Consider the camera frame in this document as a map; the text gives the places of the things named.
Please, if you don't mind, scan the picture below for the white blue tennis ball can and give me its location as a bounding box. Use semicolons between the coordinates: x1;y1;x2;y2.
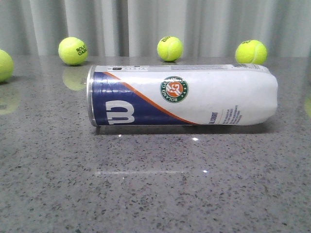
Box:
86;64;278;126

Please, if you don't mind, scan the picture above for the centre yellow tennis ball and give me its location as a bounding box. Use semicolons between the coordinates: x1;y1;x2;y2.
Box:
157;36;183;62

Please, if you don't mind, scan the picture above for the yellow tennis ball with print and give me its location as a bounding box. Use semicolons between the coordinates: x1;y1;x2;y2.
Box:
58;37;88;65

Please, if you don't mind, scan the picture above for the right yellow tennis ball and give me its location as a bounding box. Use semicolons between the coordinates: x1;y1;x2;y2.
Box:
235;40;268;65

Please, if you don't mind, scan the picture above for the far-left yellow tennis ball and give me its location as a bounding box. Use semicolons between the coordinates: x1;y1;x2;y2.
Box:
0;50;14;83

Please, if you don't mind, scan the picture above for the grey pleated curtain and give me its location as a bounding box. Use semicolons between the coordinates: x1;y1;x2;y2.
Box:
0;0;311;57

